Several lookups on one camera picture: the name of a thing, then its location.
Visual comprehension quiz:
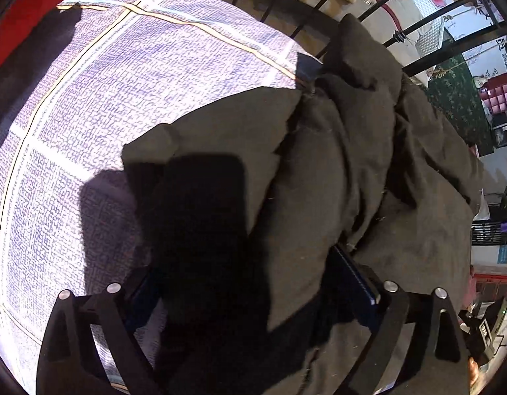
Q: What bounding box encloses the black padded jacket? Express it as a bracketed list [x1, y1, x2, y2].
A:
[122, 13, 485, 395]

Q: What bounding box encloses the red puffer jacket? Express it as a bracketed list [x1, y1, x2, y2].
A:
[0, 0, 83, 75]

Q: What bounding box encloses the black slatted crate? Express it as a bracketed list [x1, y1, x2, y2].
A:
[471, 220, 505, 246]

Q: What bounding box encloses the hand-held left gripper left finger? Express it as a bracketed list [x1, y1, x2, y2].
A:
[36, 267, 167, 395]

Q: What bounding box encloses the person's right hand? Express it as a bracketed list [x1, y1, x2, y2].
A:
[467, 356, 483, 394]

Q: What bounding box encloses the white plaid bed sheet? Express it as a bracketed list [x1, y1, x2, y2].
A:
[0, 0, 324, 395]

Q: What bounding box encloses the green patterned cloth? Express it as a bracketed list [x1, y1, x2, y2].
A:
[426, 53, 497, 157]

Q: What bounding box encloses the red grid shelf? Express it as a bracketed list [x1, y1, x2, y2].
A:
[482, 72, 507, 114]

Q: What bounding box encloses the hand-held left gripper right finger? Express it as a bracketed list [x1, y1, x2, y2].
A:
[329, 244, 472, 395]

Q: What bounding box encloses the black metal bed frame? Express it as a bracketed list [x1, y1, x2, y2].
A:
[89, 0, 507, 79]

